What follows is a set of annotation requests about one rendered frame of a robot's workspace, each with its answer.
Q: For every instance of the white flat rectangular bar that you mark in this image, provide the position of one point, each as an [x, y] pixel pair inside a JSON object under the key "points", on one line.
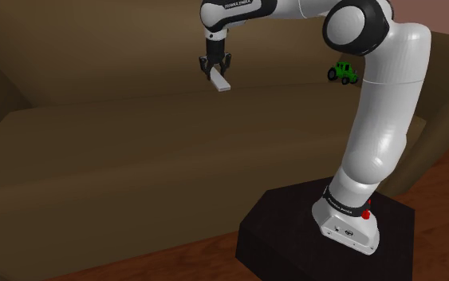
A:
{"points": [[219, 82]]}

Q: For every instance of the black robot stand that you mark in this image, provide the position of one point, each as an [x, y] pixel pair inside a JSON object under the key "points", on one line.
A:
{"points": [[286, 229]]}

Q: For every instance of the green toy tractor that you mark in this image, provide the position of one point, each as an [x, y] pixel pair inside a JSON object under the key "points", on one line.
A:
{"points": [[343, 72]]}

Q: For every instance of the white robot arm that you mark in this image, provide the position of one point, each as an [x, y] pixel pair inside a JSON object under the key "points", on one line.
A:
{"points": [[391, 97]]}

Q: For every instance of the brown sofa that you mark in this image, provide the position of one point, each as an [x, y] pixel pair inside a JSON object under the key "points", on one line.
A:
{"points": [[130, 136]]}

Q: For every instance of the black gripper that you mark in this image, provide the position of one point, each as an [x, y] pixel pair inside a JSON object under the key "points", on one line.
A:
{"points": [[214, 49]]}

